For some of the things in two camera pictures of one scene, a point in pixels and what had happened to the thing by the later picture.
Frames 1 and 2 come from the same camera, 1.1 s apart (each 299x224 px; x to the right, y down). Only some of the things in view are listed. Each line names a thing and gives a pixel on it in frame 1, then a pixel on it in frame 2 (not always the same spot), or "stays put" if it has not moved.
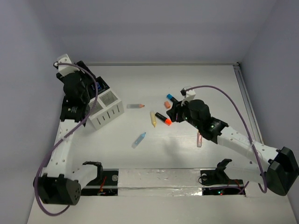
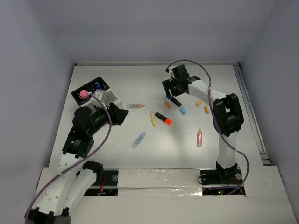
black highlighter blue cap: [169, 96] stays put
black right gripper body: [183, 114] → [175, 89]
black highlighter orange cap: [167, 121] stays put
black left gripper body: [82, 68] → [114, 114]
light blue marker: [139, 138] stays put
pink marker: [199, 140] stays put
